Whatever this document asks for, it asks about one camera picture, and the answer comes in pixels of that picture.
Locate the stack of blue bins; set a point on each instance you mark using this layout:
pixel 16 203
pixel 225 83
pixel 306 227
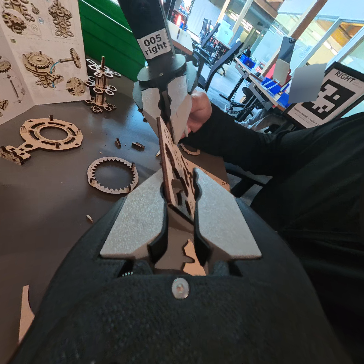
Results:
pixel 270 85

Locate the person's right forearm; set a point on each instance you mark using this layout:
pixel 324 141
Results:
pixel 241 136

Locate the folded white instruction leaflet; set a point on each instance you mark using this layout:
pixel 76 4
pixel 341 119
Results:
pixel 42 85

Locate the green plastic bin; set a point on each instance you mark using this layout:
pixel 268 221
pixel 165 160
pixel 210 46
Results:
pixel 108 37

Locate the black office chair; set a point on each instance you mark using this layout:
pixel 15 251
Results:
pixel 227 55

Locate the white board on stand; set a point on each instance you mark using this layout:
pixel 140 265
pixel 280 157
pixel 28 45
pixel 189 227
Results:
pixel 281 69

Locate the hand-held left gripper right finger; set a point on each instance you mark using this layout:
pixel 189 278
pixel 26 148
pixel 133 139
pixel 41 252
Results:
pixel 227 224

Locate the pale wooden offcut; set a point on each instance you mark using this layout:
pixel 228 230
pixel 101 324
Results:
pixel 25 315

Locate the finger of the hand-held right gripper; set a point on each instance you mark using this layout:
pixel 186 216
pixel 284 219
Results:
pixel 179 108
pixel 152 103

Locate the person's right hand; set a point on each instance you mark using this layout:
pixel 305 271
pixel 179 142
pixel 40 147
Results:
pixel 200 111

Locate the small wooden clip piece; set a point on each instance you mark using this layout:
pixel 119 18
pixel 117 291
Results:
pixel 138 146

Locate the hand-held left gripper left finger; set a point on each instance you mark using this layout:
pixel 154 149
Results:
pixel 136 221

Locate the black white marker sign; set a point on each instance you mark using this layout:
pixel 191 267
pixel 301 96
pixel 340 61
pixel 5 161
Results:
pixel 341 93

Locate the small dark wooden peg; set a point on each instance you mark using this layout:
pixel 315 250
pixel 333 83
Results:
pixel 118 143

